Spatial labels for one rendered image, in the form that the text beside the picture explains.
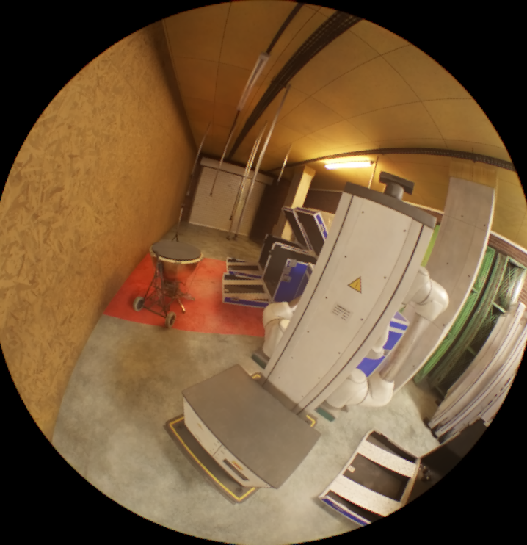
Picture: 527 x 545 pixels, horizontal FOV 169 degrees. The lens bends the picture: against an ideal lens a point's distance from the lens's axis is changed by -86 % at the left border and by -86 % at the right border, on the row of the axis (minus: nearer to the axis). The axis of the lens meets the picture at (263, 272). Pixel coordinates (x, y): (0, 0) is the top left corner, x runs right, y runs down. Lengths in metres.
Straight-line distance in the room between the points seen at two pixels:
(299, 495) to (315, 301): 1.57
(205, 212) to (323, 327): 7.88
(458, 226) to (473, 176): 0.72
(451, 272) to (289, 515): 2.70
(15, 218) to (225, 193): 7.80
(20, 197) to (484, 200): 3.75
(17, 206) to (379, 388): 2.12
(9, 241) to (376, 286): 1.71
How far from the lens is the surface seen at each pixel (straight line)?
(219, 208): 8.28
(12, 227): 1.32
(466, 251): 2.44
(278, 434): 0.84
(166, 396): 1.75
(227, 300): 2.87
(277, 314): 1.12
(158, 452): 1.62
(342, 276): 0.64
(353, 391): 0.96
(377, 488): 2.24
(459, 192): 2.72
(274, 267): 3.69
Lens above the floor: 1.59
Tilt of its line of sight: 20 degrees down
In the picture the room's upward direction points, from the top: 19 degrees clockwise
